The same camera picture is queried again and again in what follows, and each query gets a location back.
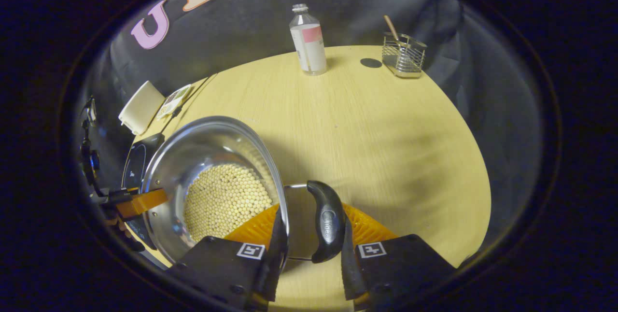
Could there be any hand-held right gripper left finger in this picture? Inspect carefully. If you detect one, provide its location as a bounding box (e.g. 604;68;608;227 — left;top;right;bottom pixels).
166;203;290;312

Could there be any stainless steel pot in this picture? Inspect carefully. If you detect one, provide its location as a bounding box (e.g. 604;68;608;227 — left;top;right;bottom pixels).
141;116;347;264

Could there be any metal wire holder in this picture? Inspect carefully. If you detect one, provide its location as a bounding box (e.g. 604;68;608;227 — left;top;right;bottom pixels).
382;32;427;79

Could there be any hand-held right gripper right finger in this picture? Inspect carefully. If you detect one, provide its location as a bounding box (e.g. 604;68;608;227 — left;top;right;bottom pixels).
339;203;458;312

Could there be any white box appliance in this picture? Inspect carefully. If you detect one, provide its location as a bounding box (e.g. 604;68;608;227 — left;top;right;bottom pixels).
118;81;166;135

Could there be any wooden stick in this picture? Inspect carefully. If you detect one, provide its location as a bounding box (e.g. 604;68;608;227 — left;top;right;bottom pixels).
384;15;402;45

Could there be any small printed plate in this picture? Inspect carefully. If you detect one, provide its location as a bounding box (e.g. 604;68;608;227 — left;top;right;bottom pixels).
156;84;193;119

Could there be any clear bottle pink label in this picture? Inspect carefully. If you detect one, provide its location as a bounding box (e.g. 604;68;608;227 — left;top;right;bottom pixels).
289;4;327;76

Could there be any black induction cooktop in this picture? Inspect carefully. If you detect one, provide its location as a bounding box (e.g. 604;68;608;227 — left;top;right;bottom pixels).
121;133;166;251

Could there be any black power cable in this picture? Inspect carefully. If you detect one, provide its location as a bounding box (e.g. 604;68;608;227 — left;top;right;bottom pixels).
162;74;218;134

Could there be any pile of soybeans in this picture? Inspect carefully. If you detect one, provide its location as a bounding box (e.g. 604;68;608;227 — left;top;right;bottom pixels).
183;164;274;243

